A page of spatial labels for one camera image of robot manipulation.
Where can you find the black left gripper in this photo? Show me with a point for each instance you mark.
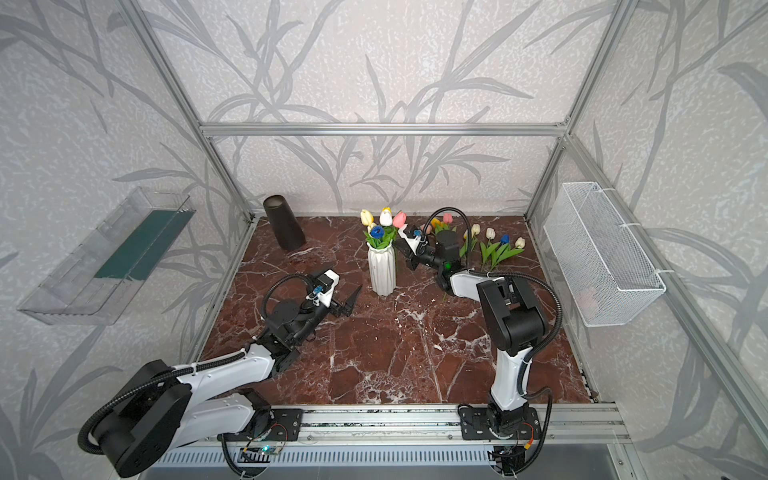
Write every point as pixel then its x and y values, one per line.
pixel 332 306

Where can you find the pink tulip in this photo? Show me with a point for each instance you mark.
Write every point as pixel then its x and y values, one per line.
pixel 399 220

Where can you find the white ribbed ceramic vase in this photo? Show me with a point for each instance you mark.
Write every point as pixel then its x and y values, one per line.
pixel 382 269

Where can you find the black cylindrical vase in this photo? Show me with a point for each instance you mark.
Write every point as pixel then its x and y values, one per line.
pixel 284 223

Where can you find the cream white tulip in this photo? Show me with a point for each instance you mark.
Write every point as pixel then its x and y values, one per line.
pixel 367 219

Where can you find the blue tulip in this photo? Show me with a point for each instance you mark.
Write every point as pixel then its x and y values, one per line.
pixel 377 232

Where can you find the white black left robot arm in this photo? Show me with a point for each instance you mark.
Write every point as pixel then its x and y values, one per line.
pixel 163 407

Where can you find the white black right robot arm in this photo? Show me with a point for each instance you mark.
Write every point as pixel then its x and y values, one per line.
pixel 523 314

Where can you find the tulip bunch on table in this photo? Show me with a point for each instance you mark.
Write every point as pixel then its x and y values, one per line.
pixel 493 251

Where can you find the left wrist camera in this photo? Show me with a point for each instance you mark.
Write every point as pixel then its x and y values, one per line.
pixel 323 288

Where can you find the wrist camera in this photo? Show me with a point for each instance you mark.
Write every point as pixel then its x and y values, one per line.
pixel 323 288
pixel 411 241

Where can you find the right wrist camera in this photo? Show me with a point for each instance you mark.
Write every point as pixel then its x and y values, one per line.
pixel 411 241

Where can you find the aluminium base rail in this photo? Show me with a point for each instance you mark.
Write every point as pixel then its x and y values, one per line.
pixel 438 424

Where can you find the clear plastic wall shelf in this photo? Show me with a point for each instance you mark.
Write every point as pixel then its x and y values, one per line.
pixel 95 283

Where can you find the aluminium frame profile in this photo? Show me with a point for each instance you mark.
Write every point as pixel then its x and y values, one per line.
pixel 743 392

